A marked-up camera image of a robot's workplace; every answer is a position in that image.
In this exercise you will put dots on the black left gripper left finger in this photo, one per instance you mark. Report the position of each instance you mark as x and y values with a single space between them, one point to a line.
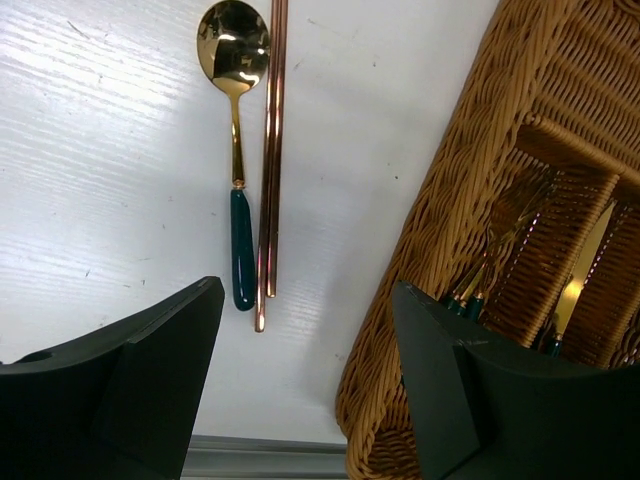
117 403

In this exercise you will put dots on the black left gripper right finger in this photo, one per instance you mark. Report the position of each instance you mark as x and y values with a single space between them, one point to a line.
483 407

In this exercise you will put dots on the copper chopstick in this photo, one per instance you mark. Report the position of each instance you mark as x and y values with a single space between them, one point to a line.
264 224
278 114

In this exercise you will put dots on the wicker cutlery tray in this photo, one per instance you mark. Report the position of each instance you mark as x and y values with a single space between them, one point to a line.
555 84

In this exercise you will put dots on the gold spoon green handle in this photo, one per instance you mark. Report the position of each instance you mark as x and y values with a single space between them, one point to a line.
233 45

